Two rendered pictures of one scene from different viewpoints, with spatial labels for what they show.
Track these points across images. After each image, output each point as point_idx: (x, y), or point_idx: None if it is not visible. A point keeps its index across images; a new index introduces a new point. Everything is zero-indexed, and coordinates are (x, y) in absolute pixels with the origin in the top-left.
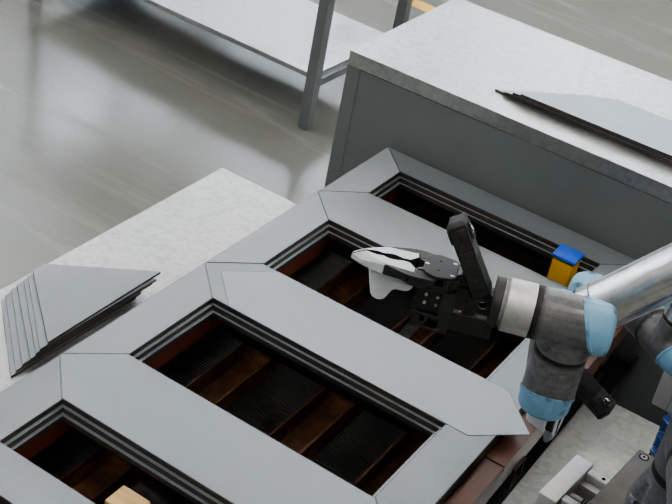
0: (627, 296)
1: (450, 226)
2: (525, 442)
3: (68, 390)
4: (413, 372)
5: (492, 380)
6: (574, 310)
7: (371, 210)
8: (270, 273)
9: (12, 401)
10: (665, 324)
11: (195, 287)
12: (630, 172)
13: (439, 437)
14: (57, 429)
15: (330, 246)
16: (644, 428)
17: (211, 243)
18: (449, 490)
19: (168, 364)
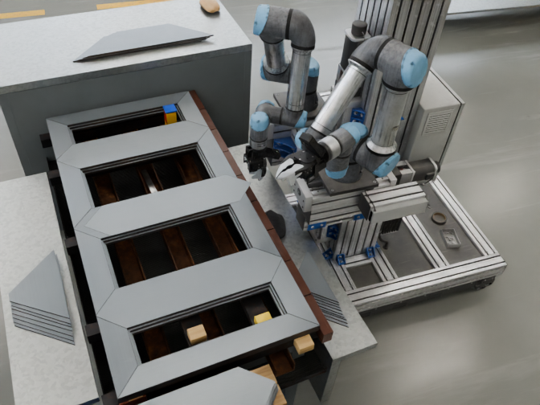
0: (336, 116)
1: (308, 141)
2: (249, 186)
3: (123, 323)
4: (196, 196)
5: (217, 175)
6: (348, 135)
7: (86, 150)
8: (100, 209)
9: (115, 349)
10: (292, 112)
11: (88, 241)
12: (161, 60)
13: (235, 210)
14: None
15: None
16: (243, 148)
17: (42, 219)
18: None
19: (76, 279)
